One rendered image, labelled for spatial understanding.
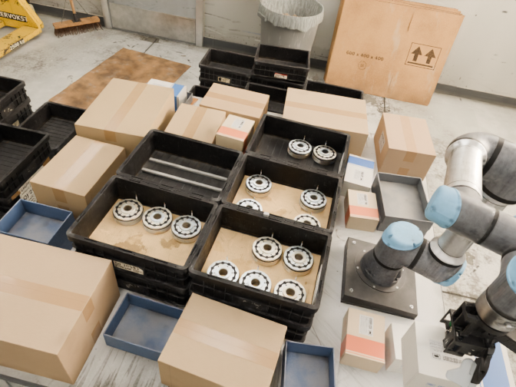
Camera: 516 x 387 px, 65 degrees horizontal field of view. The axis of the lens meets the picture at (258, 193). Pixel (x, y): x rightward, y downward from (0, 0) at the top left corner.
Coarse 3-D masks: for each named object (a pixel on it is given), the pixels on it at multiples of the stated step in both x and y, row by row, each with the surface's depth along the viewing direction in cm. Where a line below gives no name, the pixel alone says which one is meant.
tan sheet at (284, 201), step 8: (248, 176) 166; (240, 184) 162; (272, 184) 164; (280, 184) 165; (240, 192) 159; (272, 192) 161; (280, 192) 162; (288, 192) 162; (296, 192) 162; (256, 200) 157; (264, 200) 157; (272, 200) 158; (280, 200) 158; (288, 200) 159; (296, 200) 159; (328, 200) 161; (264, 208) 154; (272, 208) 155; (280, 208) 155; (288, 208) 156; (296, 208) 156; (328, 208) 158; (280, 216) 152; (288, 216) 153; (320, 216) 155; (328, 216) 155; (320, 224) 151
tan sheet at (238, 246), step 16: (224, 240) 141; (240, 240) 142; (208, 256) 136; (224, 256) 136; (240, 256) 137; (320, 256) 141; (240, 272) 133; (272, 272) 134; (272, 288) 130; (304, 288) 131
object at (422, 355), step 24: (408, 336) 93; (432, 336) 89; (408, 360) 90; (432, 360) 85; (456, 360) 86; (504, 360) 87; (408, 384) 87; (432, 384) 85; (456, 384) 83; (480, 384) 83; (504, 384) 83
